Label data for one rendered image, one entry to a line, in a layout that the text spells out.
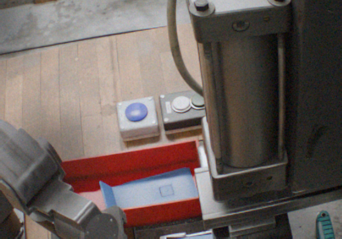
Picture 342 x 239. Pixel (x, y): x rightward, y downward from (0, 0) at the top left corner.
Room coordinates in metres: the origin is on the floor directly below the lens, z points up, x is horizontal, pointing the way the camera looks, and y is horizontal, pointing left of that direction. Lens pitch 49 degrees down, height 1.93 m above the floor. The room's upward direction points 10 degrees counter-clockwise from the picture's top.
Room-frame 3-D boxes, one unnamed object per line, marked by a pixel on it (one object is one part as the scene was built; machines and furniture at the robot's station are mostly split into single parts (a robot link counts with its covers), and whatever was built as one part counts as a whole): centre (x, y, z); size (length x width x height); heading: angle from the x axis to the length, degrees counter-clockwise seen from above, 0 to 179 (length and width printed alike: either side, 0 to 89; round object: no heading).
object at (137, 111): (0.86, 0.06, 0.93); 0.04 x 0.04 x 0.02
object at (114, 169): (0.70, 0.09, 0.93); 0.25 x 0.12 x 0.06; 90
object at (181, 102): (0.86, -0.02, 0.93); 0.03 x 0.03 x 0.02
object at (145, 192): (0.69, 0.06, 0.92); 0.15 x 0.07 x 0.03; 97
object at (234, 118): (0.50, -0.08, 1.37); 0.11 x 0.09 x 0.30; 0
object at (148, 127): (0.86, 0.06, 0.90); 0.07 x 0.07 x 0.06; 0
